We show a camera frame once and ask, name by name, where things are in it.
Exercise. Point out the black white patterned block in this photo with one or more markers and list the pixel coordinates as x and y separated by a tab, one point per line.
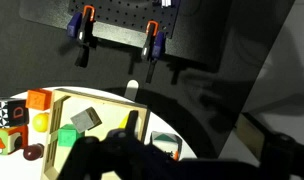
13	112

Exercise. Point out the yellow cube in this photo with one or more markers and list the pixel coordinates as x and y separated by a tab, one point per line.
124	122

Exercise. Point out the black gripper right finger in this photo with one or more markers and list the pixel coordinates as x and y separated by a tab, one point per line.
126	134

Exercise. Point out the green cube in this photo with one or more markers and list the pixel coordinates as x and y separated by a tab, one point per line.
67	135

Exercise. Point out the left blue orange clamp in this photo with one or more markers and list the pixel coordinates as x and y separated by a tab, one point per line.
80	27

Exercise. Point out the green white patterned block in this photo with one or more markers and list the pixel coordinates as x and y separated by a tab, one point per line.
169	143

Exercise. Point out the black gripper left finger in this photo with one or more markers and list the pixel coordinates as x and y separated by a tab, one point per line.
80	163

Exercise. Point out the orange cube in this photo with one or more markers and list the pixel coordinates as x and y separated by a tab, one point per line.
38	99

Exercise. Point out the wooden tray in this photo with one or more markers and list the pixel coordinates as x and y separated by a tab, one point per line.
66	103

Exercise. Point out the yellow ball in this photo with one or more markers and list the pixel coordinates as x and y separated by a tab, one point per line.
40	122

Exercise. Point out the dark red ball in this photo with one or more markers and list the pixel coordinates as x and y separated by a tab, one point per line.
33	152

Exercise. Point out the black perforated breadboard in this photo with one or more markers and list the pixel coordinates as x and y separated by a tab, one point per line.
131	14

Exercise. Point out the grey cube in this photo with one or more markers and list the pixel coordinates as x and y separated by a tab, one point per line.
86	120

